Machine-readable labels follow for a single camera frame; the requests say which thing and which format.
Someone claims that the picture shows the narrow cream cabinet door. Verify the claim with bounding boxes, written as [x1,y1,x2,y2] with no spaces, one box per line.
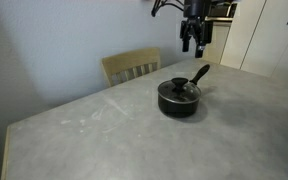
[219,0,267,70]

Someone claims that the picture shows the light wooden slat-back chair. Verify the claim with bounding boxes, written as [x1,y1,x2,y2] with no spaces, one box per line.
[101,47,162,88]

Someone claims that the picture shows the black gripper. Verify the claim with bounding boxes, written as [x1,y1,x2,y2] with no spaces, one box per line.
[179,15,207,59]

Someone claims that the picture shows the glass lid with black knob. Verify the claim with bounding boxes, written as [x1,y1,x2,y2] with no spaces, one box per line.
[158,77,203,104]

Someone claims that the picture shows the dark countertop appliance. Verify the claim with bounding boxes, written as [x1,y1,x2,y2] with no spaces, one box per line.
[207,1,239,18]

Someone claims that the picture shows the black pot with long handle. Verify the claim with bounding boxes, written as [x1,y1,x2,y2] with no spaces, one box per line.
[157,64,211,119]

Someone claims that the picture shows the black and blue arm cables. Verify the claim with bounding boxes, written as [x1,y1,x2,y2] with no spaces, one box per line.
[150,0,186,18]

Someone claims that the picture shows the wide cream cabinet door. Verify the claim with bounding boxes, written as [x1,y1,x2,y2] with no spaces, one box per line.
[240,0,288,78]

